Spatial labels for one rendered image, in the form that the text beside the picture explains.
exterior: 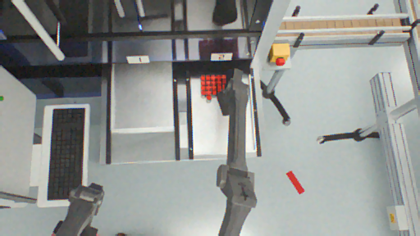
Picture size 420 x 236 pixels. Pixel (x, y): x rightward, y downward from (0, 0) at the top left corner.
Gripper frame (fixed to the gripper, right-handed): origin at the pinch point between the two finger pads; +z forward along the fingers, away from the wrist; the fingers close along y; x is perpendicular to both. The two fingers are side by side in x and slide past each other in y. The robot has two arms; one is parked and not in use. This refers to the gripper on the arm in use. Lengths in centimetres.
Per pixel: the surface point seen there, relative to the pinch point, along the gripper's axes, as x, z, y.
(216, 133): 6.4, 4.5, -8.2
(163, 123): 26.7, 4.7, 2.9
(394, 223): -70, 41, -71
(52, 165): 76, 11, 0
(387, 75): -99, 37, 3
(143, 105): 32.6, 4.8, 13.2
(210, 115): 6.5, 4.5, 0.6
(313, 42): -49, 1, 19
